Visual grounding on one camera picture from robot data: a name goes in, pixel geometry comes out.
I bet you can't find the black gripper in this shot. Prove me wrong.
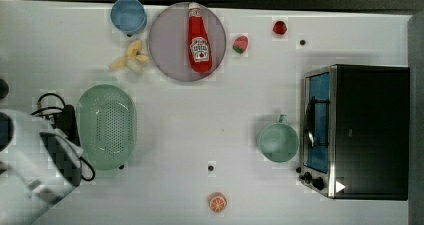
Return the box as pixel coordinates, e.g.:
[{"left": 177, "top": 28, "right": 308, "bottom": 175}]
[{"left": 40, "top": 105, "right": 82, "bottom": 187}]

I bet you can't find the green plastic strainer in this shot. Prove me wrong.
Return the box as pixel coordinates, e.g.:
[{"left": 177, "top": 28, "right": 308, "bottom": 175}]
[{"left": 77, "top": 84, "right": 137, "bottom": 171}]

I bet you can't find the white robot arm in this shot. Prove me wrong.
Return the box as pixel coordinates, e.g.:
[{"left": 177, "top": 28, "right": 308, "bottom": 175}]
[{"left": 1, "top": 109, "right": 83, "bottom": 225}]

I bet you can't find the peeled toy banana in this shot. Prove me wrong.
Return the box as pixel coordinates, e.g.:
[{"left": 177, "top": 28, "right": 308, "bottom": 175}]
[{"left": 109, "top": 40, "right": 150, "bottom": 74}]

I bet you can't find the blue cup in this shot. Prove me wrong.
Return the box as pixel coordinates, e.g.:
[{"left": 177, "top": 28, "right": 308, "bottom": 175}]
[{"left": 110, "top": 0, "right": 147, "bottom": 36}]

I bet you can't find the grey round plate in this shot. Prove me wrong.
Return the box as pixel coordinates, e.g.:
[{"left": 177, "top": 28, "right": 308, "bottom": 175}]
[{"left": 148, "top": 2, "right": 227, "bottom": 82}]

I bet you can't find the red ketchup bottle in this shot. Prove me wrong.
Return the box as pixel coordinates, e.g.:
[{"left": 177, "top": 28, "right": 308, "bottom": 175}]
[{"left": 187, "top": 2, "right": 212, "bottom": 73}]

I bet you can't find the toy orange half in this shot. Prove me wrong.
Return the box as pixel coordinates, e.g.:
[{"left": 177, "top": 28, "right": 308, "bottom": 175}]
[{"left": 208, "top": 192, "right": 227, "bottom": 213}]

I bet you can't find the pink toy strawberry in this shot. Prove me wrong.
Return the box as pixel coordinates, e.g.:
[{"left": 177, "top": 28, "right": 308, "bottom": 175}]
[{"left": 232, "top": 35, "right": 249, "bottom": 54}]

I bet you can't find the green mug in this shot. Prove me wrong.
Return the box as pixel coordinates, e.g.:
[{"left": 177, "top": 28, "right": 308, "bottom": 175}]
[{"left": 256, "top": 114, "right": 300, "bottom": 163}]

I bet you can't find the red toy strawberry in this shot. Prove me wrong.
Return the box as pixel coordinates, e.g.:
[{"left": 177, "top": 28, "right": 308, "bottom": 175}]
[{"left": 273, "top": 21, "right": 287, "bottom": 36}]

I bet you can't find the black toaster oven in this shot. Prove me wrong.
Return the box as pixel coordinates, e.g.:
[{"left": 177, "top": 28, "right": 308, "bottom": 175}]
[{"left": 296, "top": 64, "right": 410, "bottom": 201}]

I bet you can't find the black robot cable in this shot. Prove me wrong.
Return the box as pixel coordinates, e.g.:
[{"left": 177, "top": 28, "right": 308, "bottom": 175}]
[{"left": 31, "top": 92, "right": 96, "bottom": 182}]

